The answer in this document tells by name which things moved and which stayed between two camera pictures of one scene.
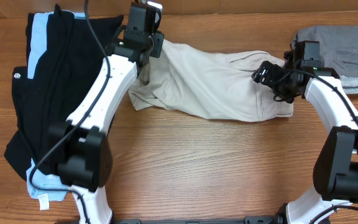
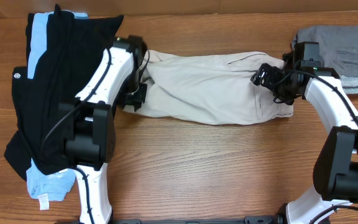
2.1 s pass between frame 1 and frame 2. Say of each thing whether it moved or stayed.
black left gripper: moved
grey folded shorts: stayed
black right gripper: stayed
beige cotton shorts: moved
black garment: stayed
